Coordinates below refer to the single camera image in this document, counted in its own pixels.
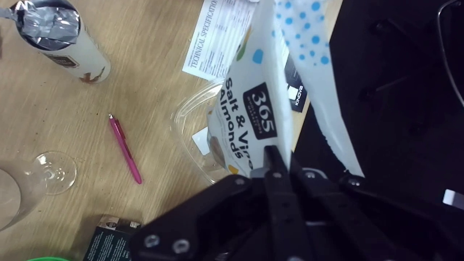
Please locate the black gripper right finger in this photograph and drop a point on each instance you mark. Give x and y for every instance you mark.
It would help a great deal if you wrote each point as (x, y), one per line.
(349, 211)

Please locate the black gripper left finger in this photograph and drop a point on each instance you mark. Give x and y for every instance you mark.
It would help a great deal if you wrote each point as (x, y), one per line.
(278, 192)

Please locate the white almond snack package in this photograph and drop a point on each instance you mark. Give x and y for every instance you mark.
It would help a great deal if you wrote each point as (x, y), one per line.
(262, 66)

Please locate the clear plastic container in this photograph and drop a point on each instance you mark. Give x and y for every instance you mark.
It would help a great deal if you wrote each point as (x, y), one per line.
(193, 120)

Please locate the pink pen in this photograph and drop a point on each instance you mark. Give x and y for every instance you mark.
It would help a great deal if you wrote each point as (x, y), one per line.
(125, 146)

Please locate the clear wine glass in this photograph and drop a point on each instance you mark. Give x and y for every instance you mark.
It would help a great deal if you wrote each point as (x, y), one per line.
(56, 171)

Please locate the tall white snack can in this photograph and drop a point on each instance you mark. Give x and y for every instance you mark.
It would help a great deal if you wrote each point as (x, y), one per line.
(73, 52)

